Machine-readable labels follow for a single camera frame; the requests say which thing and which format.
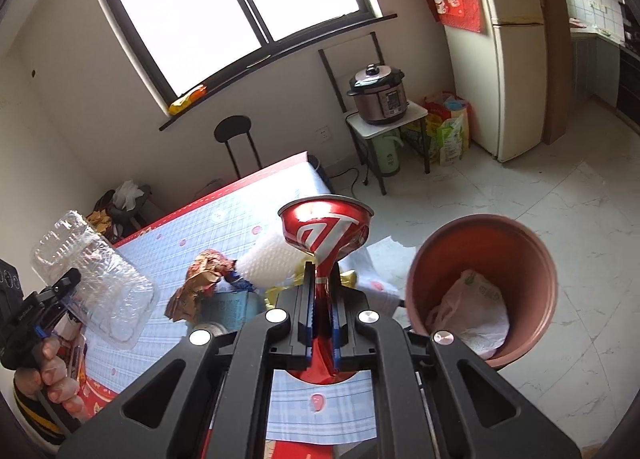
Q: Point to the green electric kettle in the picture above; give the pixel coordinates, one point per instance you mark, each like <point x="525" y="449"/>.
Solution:
<point x="385" y="146"/>

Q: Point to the silver electric pressure cooker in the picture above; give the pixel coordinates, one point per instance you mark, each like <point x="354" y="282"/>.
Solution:
<point x="379" y="94"/>

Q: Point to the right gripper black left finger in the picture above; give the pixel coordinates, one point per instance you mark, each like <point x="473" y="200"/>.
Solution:
<point x="293" y="351"/>

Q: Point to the colourful shopping bags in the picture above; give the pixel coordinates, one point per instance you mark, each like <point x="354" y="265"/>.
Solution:
<point x="447" y="127"/>

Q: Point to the black round-back chair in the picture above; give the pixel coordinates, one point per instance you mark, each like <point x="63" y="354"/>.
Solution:
<point x="233" y="132"/>

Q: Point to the small white side table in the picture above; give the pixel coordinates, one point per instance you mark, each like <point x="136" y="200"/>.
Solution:
<point x="412" y="132"/>

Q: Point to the brown plastic trash bucket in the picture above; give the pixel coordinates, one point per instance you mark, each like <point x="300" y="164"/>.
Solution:
<point x="487" y="279"/>

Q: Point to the black chair with clutter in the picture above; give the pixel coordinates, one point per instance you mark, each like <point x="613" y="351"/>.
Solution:
<point x="121" y="212"/>

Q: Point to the blue plaid tablecloth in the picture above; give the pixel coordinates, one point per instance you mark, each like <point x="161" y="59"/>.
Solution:
<point x="230" y="221"/>

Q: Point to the cream white refrigerator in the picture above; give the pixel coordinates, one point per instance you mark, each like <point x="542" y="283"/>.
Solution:
<point x="502" y="72"/>

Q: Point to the white foam net sleeve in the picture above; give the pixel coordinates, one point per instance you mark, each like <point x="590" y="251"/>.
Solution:
<point x="273" y="263"/>

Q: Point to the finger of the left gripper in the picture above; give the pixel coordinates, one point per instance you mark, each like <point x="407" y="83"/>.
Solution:
<point x="62" y="288"/>

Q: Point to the gold foil wrapper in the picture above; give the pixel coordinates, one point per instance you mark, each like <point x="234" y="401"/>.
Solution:
<point x="348" y="279"/>

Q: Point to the crushed red soda can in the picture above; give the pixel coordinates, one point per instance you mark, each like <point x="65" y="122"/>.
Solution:
<point x="329" y="228"/>

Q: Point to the black window frame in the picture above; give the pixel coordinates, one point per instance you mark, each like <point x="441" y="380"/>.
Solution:
<point x="183" y="43"/>

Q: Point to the black kitchen stove oven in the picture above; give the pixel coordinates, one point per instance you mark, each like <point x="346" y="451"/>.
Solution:
<point x="628" y="99"/>

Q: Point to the person's left hand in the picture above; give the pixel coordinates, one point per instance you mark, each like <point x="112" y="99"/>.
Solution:
<point x="51" y="373"/>

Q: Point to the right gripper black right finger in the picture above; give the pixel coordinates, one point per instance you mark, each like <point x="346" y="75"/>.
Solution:
<point x="350" y="350"/>

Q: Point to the white sleeve left forearm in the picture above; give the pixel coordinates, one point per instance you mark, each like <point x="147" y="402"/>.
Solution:
<point x="33" y="416"/>

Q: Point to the clear plastic food container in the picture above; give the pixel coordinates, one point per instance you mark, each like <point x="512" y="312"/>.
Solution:
<point x="112" y="298"/>

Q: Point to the yellow orange item on sill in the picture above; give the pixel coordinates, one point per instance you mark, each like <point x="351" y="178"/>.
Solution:
<point x="187" y="100"/>

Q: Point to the white plastic bag in bucket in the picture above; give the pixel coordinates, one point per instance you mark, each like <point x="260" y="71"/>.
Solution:
<point x="473" y="309"/>

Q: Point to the crumpled brown red wrapper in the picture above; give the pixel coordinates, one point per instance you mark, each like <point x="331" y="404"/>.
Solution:
<point x="202" y="278"/>

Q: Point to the blue paper box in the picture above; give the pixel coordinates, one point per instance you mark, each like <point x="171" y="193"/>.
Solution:
<point x="227" y="312"/>

